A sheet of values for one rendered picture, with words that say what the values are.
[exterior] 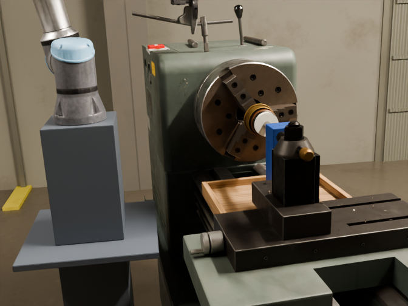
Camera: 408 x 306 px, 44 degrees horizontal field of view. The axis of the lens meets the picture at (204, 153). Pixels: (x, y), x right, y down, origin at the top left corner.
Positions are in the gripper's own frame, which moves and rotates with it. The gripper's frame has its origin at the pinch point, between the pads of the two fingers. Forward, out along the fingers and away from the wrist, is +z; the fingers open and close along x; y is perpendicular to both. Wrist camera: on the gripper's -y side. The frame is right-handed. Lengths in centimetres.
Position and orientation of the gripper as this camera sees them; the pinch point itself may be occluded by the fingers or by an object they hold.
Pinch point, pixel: (194, 30)
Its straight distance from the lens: 173.3
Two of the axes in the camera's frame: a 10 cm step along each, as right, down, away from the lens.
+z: 0.4, 9.6, 2.9
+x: 2.0, 2.7, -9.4
